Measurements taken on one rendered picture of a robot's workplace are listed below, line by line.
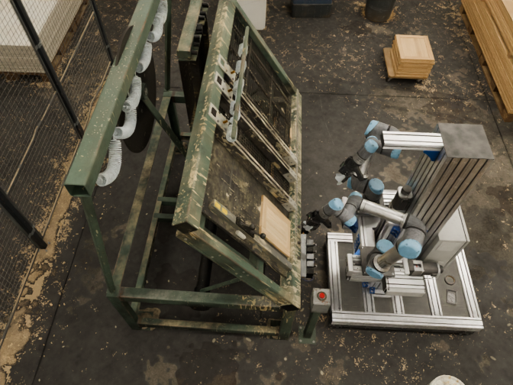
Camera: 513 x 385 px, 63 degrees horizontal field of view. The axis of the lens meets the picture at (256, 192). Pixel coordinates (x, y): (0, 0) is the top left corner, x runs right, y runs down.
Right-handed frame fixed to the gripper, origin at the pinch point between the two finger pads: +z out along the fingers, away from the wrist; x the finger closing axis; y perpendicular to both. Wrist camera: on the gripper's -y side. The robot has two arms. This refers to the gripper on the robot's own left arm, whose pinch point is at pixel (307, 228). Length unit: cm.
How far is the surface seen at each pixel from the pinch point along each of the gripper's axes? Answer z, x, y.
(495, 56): -29, -336, -272
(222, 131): -9, -42, 70
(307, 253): 52, -15, -35
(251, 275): 17.1, 34.2, 28.9
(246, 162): 9, -42, 44
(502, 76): -27, -298, -273
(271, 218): 31.2, -19.7, 10.0
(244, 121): 2, -70, 52
